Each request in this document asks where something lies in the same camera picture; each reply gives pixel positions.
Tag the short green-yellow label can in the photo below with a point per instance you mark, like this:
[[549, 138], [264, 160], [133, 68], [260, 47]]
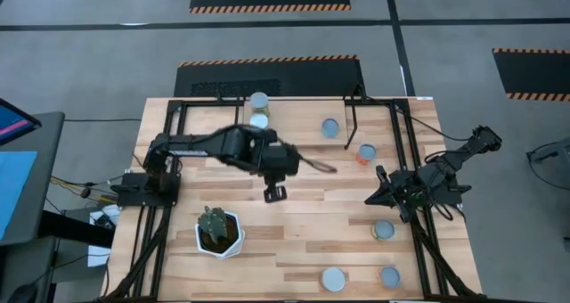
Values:
[[384, 229]]

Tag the tall green beans can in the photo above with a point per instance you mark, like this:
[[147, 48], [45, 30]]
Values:
[[258, 100]]

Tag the blue sheet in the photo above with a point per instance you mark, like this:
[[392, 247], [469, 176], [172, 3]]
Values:
[[13, 187]]

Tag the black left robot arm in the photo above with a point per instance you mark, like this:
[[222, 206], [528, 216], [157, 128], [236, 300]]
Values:
[[187, 142]]

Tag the short yellow-red label can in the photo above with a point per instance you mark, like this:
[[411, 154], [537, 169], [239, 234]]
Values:
[[390, 276]]

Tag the tall tomatoes can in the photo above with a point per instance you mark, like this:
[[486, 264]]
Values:
[[258, 121]]

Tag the white hexagonal plant pot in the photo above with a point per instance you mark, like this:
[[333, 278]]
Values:
[[236, 243]]

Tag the wooden shelf with black legs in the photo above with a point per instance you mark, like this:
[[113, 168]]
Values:
[[298, 120]]

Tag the short orange can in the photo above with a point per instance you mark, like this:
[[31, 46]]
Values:
[[366, 153]]

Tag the green cactus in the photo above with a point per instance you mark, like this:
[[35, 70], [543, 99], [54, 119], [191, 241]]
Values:
[[213, 223]]

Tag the short blue floral can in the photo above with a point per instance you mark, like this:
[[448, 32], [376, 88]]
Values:
[[330, 128]]

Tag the black desk beam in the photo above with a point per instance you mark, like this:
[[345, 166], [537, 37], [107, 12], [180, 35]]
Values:
[[75, 229]]

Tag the black mat with textured patch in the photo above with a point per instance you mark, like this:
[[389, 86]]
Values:
[[311, 78]]

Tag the white papers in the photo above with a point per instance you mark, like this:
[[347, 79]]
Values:
[[98, 254]]

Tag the monitor with pink-blue screen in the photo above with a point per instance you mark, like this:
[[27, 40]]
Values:
[[15, 125]]

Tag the black aluminium table frame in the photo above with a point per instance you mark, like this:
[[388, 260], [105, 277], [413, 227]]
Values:
[[205, 102]]

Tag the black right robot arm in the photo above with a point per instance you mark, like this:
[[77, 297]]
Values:
[[450, 165]]

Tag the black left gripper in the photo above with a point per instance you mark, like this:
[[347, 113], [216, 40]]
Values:
[[278, 160]]

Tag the grey desk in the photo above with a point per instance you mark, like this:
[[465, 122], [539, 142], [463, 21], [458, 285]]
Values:
[[49, 160]]

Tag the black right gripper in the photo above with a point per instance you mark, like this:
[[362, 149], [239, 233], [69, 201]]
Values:
[[407, 187]]

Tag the black computer mouse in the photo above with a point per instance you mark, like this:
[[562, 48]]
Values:
[[22, 294]]

